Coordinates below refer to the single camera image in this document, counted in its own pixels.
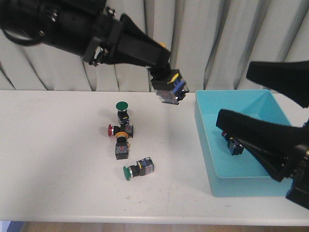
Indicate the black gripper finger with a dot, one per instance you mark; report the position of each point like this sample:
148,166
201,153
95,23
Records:
288,78

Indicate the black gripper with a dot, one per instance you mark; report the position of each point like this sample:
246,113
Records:
108,45
282,150

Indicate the red push button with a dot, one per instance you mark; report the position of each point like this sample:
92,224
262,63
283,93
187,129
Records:
233,145
127,128

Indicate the yellow push button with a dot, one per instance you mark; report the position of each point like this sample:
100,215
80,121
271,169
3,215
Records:
168,83
121,146

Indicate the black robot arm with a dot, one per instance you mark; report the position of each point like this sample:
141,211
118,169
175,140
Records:
301,193
86,28

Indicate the teal plastic box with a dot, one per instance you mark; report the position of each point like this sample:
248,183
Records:
232,170

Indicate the upright green push button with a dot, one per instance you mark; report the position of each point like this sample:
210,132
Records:
122,114

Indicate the grey pleated curtain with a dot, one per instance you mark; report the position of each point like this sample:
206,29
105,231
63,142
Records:
212,43

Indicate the lying red push button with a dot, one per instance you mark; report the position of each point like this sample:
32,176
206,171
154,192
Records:
127,128

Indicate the lying yellow push button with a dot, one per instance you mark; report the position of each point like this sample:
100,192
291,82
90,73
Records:
121,146

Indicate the lying green push button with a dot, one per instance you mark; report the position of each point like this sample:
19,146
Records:
143,167

